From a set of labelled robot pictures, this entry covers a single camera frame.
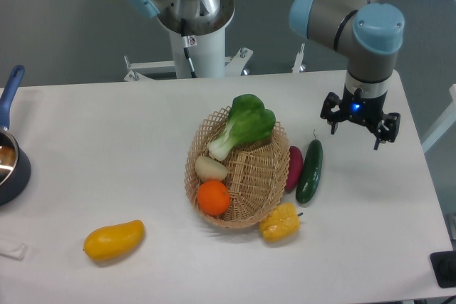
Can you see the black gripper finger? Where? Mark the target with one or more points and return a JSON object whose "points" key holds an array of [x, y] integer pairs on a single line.
{"points": [[387, 129], [330, 111]]}

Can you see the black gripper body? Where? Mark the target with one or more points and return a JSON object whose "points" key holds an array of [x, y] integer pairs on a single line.
{"points": [[356, 108]]}

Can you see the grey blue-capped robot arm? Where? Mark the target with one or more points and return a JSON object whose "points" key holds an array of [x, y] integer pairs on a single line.
{"points": [[367, 32]]}

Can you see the yellow mango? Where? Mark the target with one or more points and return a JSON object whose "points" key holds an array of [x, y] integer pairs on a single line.
{"points": [[110, 242]]}

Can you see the purple sweet potato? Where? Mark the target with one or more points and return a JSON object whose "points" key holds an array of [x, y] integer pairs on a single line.
{"points": [[296, 163]]}

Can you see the dark green cucumber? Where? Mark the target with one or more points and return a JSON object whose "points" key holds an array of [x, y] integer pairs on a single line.
{"points": [[311, 173]]}

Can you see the green bok choy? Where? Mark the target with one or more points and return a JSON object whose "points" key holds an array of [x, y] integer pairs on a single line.
{"points": [[248, 121]]}

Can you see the woven wicker basket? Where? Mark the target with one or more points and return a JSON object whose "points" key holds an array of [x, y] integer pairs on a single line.
{"points": [[257, 173]]}

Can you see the yellow bell pepper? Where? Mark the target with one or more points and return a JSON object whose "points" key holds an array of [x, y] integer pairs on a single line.
{"points": [[281, 223]]}

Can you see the beige potato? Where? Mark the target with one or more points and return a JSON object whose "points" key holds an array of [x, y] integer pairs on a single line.
{"points": [[208, 169]]}

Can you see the black device at table edge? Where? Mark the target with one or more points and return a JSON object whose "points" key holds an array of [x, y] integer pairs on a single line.
{"points": [[443, 265]]}

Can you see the orange fruit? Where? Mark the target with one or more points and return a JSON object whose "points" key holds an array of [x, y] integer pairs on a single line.
{"points": [[213, 197]]}

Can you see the clear plastic piece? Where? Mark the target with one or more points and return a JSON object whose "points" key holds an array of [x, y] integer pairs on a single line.
{"points": [[13, 249]]}

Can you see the white frame post right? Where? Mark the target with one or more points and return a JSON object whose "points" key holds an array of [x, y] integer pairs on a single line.
{"points": [[441, 125]]}

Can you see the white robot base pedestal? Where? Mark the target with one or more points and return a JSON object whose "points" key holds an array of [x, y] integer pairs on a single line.
{"points": [[197, 31]]}

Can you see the blue-handled saucepan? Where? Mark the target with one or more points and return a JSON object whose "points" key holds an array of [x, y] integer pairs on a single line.
{"points": [[15, 164]]}

